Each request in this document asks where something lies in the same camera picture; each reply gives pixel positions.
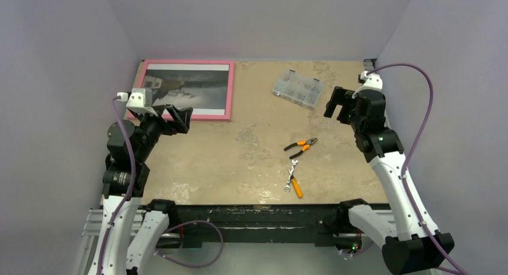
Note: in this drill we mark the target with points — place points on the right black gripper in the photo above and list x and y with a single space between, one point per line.
345 108

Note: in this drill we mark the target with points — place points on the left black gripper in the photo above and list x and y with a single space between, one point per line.
171 127

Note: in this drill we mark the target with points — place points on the pink picture frame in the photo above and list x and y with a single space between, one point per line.
230 88

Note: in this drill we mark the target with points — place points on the yellow handled screwdriver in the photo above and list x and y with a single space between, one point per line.
296 186

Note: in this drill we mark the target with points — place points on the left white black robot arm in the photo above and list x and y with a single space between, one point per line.
129 146

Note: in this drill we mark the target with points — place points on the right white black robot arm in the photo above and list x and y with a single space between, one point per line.
413 241

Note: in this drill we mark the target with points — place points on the clear plastic screw organizer box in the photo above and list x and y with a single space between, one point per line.
302 90

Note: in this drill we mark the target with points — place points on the orange black pliers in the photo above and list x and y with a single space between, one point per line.
305 145

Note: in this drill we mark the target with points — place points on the silver combination wrench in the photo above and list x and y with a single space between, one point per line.
291 169

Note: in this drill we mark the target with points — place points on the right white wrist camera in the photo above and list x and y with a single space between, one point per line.
370 81

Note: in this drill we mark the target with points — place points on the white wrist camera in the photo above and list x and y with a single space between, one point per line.
139 100
370 81

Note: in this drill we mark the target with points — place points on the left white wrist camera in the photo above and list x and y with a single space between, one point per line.
139 100

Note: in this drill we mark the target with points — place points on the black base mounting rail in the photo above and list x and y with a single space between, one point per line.
322 225

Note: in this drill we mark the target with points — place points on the aluminium extrusion frame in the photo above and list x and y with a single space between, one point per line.
90 241

